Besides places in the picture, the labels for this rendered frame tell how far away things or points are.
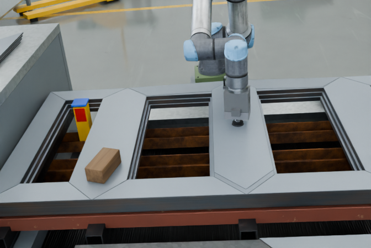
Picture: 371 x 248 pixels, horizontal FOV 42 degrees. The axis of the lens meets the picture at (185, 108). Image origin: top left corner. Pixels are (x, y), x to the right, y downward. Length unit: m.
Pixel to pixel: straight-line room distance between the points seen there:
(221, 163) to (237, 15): 0.82
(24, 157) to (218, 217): 0.69
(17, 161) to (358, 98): 1.25
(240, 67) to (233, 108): 0.16
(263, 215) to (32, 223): 0.69
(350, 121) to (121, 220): 0.85
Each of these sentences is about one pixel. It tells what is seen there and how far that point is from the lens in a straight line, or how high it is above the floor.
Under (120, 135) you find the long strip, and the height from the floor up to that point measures 0.87.
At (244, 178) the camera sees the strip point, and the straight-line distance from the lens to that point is 1.44.
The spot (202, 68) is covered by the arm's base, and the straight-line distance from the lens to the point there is 2.37.
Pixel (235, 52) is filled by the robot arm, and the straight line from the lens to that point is 1.55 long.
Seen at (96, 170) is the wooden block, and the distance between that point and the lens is 1.46.
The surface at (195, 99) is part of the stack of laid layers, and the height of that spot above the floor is 0.84.
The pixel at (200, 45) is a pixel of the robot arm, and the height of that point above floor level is 1.14.
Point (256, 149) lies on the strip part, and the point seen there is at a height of 0.87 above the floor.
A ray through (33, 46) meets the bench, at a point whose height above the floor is 1.05.
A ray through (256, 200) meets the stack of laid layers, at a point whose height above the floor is 0.84.
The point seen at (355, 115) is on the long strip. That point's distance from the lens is 1.80.
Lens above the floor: 1.73
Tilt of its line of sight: 28 degrees down
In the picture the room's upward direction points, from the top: 5 degrees counter-clockwise
